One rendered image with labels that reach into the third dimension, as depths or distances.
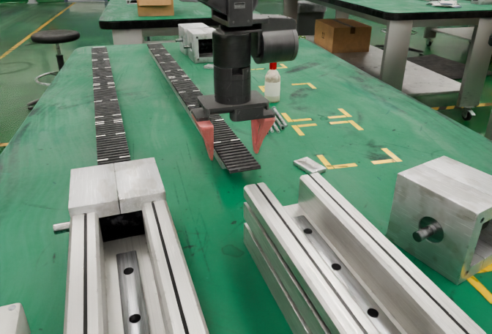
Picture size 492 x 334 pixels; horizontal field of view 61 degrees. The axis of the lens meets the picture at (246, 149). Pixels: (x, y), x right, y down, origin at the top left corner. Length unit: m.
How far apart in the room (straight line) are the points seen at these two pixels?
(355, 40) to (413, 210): 3.79
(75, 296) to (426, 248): 0.38
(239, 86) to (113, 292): 0.34
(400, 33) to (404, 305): 2.59
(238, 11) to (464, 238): 0.39
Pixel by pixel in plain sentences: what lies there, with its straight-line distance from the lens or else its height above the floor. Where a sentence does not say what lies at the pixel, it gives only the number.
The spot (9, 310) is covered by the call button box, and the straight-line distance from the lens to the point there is 0.42.
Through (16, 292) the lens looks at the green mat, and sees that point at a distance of 0.53.
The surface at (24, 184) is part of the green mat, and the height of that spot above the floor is 0.78.
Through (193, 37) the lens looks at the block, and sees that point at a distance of 1.38.
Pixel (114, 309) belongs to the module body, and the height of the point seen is 0.82.
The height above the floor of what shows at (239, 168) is 0.81.
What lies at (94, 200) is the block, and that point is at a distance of 0.47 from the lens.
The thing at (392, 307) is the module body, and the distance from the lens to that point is 0.41.
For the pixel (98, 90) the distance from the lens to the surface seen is 1.05.
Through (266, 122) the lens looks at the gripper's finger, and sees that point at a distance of 0.66.
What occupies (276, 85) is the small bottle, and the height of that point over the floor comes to 0.82.
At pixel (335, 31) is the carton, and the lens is 4.18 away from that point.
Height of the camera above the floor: 1.11
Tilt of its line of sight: 26 degrees down
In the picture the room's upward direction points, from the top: straight up
